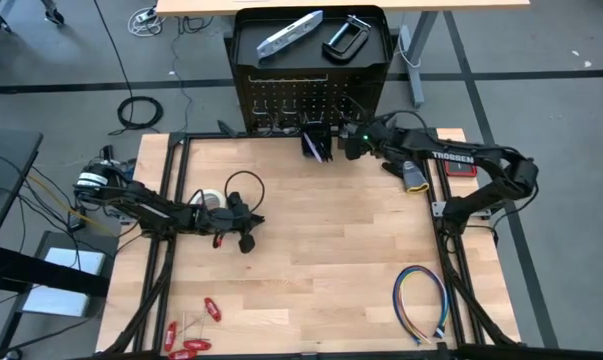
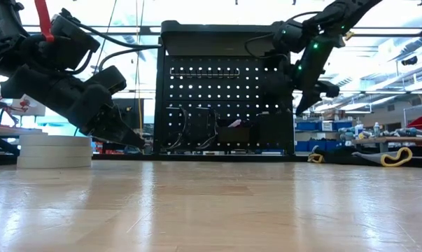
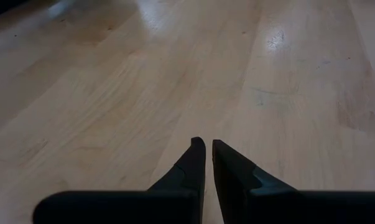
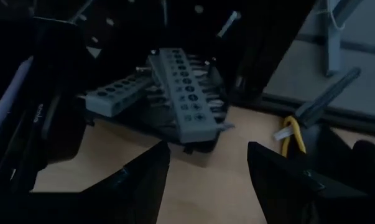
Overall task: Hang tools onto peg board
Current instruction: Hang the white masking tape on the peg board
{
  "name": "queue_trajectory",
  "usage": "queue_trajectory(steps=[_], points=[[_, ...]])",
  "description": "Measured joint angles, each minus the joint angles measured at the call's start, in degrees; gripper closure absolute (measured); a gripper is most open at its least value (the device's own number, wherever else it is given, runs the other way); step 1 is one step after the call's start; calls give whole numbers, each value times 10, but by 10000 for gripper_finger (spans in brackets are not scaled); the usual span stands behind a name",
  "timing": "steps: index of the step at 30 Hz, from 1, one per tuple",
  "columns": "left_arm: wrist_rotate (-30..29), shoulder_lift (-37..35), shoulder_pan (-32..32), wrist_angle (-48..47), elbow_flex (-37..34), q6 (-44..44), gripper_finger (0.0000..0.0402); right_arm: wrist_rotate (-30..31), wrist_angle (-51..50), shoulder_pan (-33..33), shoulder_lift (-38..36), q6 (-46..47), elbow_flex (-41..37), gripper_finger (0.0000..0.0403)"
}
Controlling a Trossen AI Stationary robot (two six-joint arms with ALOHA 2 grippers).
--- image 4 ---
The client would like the black pegboard bin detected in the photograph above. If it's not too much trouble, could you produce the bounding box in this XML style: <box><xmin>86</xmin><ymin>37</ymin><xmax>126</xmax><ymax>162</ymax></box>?
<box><xmin>83</xmin><ymin>55</ymin><xmax>230</xmax><ymax>156</ymax></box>
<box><xmin>0</xmin><ymin>17</ymin><xmax>89</xmax><ymax>194</ymax></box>

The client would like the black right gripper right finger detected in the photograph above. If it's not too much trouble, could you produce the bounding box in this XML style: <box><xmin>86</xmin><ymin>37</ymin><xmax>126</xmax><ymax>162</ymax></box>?
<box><xmin>247</xmin><ymin>141</ymin><xmax>375</xmax><ymax>224</ymax></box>

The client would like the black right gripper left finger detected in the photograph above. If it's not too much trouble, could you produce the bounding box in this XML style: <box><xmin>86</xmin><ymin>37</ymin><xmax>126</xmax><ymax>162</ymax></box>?
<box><xmin>0</xmin><ymin>141</ymin><xmax>171</xmax><ymax>224</ymax></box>

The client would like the metal pegboard hook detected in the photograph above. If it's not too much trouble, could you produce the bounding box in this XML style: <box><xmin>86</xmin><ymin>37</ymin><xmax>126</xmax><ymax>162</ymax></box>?
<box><xmin>217</xmin><ymin>11</ymin><xmax>241</xmax><ymax>38</ymax></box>

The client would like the white desk cable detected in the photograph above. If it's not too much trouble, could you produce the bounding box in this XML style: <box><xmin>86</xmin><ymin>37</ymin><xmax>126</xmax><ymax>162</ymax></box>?
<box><xmin>317</xmin><ymin>0</ymin><xmax>346</xmax><ymax>31</ymax></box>

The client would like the black pegboard stand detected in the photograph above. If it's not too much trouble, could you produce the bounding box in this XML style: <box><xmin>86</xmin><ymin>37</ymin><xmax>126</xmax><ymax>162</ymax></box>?
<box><xmin>0</xmin><ymin>0</ymin><xmax>315</xmax><ymax>103</ymax></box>

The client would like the wooden desk with gray legs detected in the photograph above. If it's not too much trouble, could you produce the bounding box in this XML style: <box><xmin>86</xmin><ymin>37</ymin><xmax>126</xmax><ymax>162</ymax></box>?
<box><xmin>325</xmin><ymin>0</ymin><xmax>366</xmax><ymax>78</ymax></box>

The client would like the gray screwdriver bit holder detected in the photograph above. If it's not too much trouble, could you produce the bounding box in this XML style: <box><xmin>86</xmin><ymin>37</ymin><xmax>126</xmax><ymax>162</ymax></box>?
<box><xmin>148</xmin><ymin>47</ymin><xmax>235</xmax><ymax>144</ymax></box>
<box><xmin>85</xmin><ymin>73</ymin><xmax>154</xmax><ymax>118</ymax></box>

